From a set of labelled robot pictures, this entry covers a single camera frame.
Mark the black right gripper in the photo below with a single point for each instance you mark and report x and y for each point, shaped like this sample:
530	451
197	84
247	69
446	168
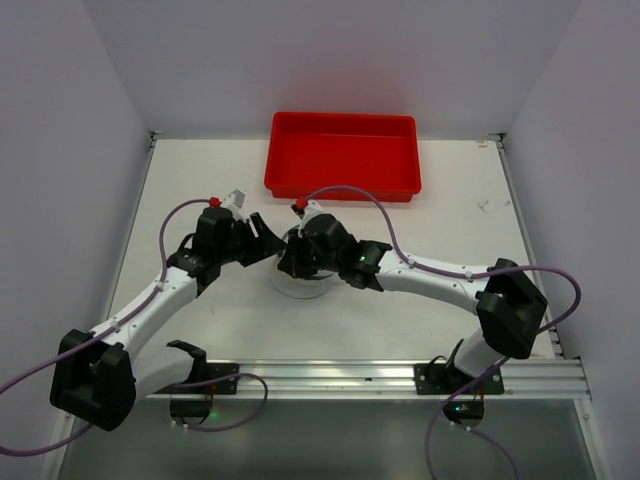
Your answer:
302	255

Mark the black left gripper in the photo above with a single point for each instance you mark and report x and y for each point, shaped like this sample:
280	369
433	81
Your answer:
248	240

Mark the white mesh laundry bag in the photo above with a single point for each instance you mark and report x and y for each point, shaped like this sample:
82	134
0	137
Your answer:
297	288

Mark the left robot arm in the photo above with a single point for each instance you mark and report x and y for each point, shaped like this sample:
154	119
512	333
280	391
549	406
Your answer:
101	375

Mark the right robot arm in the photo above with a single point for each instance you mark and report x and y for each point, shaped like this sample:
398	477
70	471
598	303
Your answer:
508	305

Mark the red plastic tray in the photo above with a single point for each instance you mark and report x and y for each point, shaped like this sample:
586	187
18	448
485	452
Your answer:
377	153

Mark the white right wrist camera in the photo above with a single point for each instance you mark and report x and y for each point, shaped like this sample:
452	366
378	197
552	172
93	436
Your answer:
306	210

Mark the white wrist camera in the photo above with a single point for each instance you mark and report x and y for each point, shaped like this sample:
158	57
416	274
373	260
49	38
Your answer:
306	210
233	202

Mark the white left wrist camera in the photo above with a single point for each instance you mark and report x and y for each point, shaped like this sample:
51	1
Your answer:
233	202

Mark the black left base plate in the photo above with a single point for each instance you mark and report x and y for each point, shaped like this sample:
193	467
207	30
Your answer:
224	376

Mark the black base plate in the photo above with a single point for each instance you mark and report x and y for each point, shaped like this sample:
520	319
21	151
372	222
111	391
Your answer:
437	378
224	376

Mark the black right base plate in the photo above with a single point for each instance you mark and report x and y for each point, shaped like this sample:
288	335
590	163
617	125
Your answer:
437	378

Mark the aluminium frame rail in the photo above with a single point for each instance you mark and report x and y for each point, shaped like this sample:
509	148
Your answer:
538	379

